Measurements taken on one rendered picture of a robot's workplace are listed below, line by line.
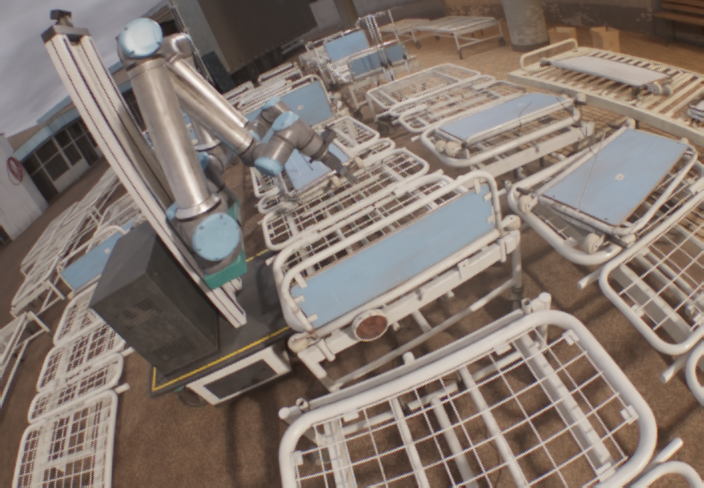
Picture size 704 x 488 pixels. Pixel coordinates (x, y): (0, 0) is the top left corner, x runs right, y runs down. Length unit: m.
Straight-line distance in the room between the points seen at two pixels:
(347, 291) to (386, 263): 0.15
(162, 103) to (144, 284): 0.71
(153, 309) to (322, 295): 0.74
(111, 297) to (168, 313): 0.25
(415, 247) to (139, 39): 0.99
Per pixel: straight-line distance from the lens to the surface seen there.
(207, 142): 1.78
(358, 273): 1.05
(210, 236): 1.03
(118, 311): 1.54
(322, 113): 2.92
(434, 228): 1.08
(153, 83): 1.00
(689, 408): 1.58
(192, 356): 1.67
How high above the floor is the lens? 1.34
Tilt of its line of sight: 33 degrees down
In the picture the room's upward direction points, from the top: 24 degrees counter-clockwise
